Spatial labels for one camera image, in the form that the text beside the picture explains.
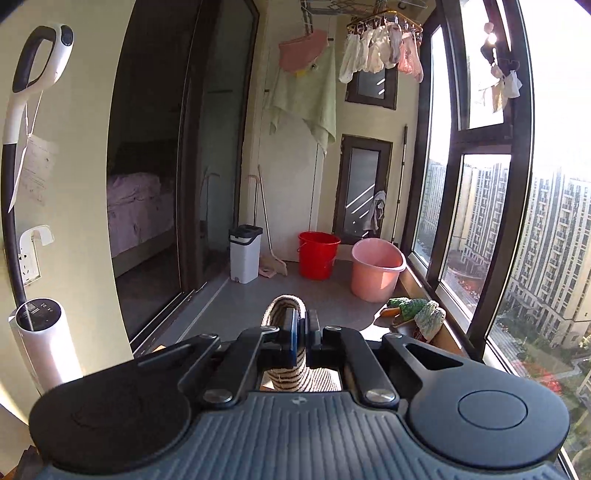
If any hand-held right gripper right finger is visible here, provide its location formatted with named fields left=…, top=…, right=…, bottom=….
left=305, top=309, right=463, bottom=408

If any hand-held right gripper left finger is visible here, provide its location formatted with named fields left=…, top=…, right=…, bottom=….
left=134, top=308, right=306, bottom=402

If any striped knit garment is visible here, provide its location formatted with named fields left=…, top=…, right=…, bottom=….
left=261, top=295, right=343, bottom=394

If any red bucket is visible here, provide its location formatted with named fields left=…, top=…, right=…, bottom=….
left=297, top=231, right=342, bottom=281

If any broom with pink dustpan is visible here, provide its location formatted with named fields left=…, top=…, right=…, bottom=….
left=248, top=165, right=288, bottom=278

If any pink bucket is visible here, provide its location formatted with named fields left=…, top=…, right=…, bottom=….
left=350, top=238, right=408, bottom=304

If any white trash bin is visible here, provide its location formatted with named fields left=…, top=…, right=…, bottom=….
left=229, top=224, right=264, bottom=284

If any green slipper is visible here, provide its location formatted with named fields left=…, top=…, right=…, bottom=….
left=386, top=298, right=428, bottom=320

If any green cloth bundle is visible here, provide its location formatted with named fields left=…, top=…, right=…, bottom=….
left=414, top=300, right=447, bottom=343

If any grey hanging rag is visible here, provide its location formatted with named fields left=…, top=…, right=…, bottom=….
left=368, top=189, right=387, bottom=232

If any tall dark framed window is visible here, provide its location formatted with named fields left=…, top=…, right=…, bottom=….
left=333, top=134, right=394, bottom=243

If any mop pole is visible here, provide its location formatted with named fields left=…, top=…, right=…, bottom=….
left=390, top=124, right=410, bottom=246

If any bed with pink sheet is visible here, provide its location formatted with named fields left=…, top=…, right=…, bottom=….
left=107, top=172, right=177, bottom=278

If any light green hanging towel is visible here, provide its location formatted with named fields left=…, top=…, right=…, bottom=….
left=269, top=44, right=339, bottom=156

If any dark sliding glass door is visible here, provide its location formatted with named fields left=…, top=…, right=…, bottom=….
left=105, top=0, right=260, bottom=344

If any white upright floor cleaner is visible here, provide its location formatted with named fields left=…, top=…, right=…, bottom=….
left=0, top=23, right=85, bottom=398

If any small dark framed window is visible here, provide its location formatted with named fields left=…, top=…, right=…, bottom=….
left=345, top=68, right=399, bottom=110

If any pink hanging cloth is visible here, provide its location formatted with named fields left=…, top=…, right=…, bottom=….
left=278, top=30, right=329, bottom=73

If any clip hanger with socks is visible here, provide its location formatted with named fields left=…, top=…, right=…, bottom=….
left=338, top=13, right=426, bottom=85

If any white paper tag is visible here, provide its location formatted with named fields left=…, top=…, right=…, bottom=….
left=13, top=134, right=59, bottom=207

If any small laundry on window clips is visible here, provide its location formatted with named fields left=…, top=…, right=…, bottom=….
left=478, top=21, right=524, bottom=113

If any metal ceiling drying rack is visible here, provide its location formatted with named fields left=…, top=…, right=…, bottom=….
left=300, top=0, right=428, bottom=25

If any large dark window frame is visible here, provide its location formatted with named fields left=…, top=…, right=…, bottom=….
left=401, top=0, right=591, bottom=480

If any white wall socket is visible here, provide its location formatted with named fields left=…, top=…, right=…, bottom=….
left=18, top=251, right=43, bottom=288

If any white wall hook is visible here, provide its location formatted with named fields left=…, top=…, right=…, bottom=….
left=19, top=224, right=55, bottom=259

